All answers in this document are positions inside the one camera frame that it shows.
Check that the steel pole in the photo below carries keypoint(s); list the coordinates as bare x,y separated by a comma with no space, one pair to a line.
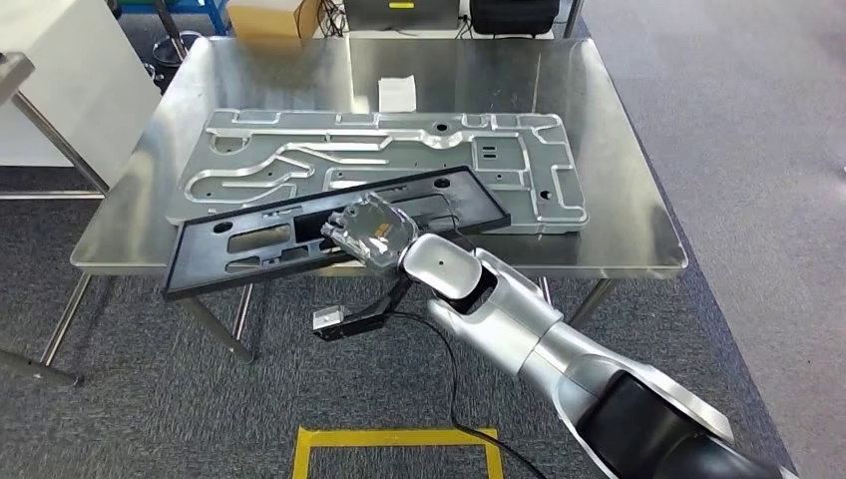
574,16

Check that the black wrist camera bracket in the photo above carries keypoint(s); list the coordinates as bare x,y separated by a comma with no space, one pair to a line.
370,317

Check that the white paper slip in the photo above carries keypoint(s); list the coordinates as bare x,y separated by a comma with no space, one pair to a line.
396,96

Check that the black plastic plate frame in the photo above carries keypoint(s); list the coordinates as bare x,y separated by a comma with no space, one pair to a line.
198,251

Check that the cardboard box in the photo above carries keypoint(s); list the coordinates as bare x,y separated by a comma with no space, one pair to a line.
264,16

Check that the grey box with yellow label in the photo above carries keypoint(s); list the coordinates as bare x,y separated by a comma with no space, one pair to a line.
396,20

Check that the black carry case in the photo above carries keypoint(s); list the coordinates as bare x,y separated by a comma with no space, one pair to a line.
515,16

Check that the black stanchion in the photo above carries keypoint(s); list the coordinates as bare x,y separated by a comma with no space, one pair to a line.
173,49

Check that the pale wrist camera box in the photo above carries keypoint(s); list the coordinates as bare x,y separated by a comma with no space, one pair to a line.
328,319

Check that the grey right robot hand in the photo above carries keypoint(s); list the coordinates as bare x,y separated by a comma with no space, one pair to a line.
377,231

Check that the stainless steel workbench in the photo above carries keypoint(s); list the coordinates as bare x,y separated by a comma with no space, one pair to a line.
595,165

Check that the large machined aluminium plate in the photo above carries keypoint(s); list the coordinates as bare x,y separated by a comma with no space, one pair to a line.
502,198

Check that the blue metal rack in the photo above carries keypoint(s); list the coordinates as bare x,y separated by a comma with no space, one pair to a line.
215,13

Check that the white cabinet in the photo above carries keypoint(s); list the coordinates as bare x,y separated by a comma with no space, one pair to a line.
79,86

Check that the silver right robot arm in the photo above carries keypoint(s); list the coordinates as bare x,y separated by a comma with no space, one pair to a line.
515,317

